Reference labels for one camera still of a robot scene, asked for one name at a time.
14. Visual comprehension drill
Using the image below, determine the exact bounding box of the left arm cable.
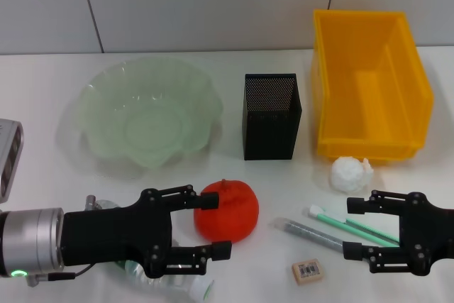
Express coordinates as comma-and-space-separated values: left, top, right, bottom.
42, 263, 97, 281

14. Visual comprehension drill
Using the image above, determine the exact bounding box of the yellow plastic bin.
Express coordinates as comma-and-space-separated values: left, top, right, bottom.
311, 9, 436, 167

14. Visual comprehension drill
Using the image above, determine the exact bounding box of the beige barcode eraser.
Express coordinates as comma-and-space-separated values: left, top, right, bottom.
291, 260, 325, 286

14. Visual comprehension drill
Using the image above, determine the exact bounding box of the mint green utility knife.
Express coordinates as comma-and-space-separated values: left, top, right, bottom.
307, 204, 402, 247

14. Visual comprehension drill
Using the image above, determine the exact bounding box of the translucent glass fruit plate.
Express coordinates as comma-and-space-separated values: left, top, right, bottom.
57, 55, 225, 180

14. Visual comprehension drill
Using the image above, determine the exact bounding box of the white paper ball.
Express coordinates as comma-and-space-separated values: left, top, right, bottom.
330, 155, 375, 194

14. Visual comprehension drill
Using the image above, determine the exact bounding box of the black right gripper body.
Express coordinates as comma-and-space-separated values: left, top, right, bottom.
397, 192, 454, 277

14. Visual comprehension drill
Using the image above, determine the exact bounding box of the grey marker pen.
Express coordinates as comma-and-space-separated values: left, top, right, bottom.
272, 216, 347, 253

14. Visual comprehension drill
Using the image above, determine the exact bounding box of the black mesh pen holder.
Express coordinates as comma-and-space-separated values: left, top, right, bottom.
242, 72, 304, 161

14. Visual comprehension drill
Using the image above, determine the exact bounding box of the clear green-label water bottle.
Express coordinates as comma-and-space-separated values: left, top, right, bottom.
92, 198, 216, 303

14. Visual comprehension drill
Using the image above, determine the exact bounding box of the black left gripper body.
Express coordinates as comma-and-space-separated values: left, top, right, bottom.
62, 188, 175, 279

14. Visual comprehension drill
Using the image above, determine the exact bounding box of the orange fruit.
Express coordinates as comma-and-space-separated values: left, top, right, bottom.
193, 179, 260, 244

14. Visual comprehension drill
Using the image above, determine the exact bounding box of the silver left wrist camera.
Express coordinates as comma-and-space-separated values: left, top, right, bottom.
0, 118, 24, 203

